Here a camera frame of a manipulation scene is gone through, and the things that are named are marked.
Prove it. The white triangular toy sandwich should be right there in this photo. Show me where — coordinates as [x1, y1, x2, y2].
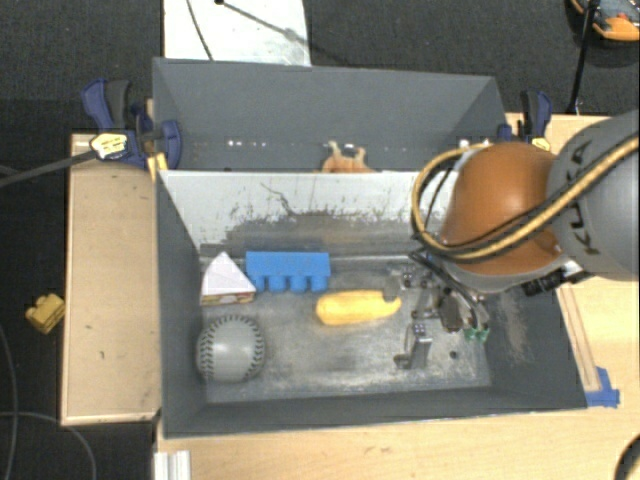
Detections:
[199, 251, 258, 308]

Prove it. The blue studded toy block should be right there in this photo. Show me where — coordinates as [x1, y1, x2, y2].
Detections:
[244, 250, 332, 296]

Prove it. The grey baseball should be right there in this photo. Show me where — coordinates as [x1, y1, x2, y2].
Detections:
[194, 313, 268, 385]

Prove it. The yellow toy banana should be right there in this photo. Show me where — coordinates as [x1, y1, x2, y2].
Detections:
[315, 289, 403, 327]

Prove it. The black cylinder on white bracket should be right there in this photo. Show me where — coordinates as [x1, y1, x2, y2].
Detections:
[521, 261, 584, 298]

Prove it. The grey metal bin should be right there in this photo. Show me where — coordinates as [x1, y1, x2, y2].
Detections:
[151, 56, 589, 439]

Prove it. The orange toy animal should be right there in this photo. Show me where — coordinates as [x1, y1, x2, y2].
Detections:
[318, 139, 377, 175]

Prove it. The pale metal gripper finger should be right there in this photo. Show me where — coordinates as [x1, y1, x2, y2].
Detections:
[393, 323, 434, 371]
[383, 272, 417, 303]

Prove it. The pale wood board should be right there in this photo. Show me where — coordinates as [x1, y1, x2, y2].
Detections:
[59, 132, 164, 427]

